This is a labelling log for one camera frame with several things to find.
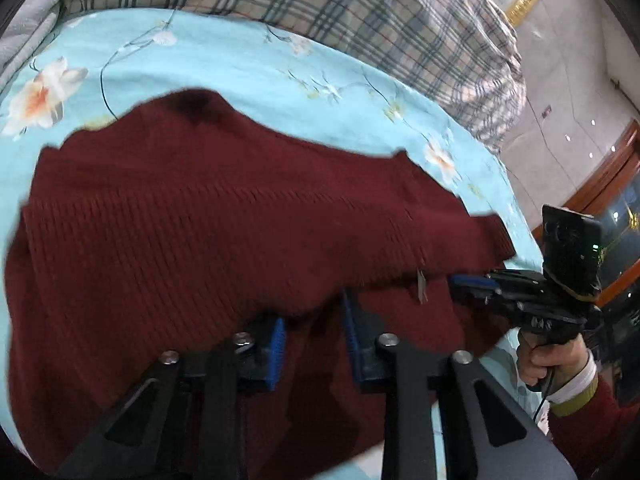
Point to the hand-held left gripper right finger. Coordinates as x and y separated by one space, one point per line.
350 340

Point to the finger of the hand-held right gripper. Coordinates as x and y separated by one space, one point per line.
472 284

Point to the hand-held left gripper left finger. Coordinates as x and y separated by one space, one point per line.
277 355

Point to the maroon knit hooded sweater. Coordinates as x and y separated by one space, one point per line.
175 235

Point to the person's right forearm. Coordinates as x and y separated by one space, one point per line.
595 420

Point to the person's right hand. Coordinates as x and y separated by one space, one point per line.
555 360

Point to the wooden glass cabinet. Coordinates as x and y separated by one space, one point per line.
617 170

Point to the light blue floral bedsheet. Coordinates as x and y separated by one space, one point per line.
250 60

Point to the plaid pillow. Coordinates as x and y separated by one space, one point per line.
350 5

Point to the wall socket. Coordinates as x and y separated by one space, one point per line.
547 111

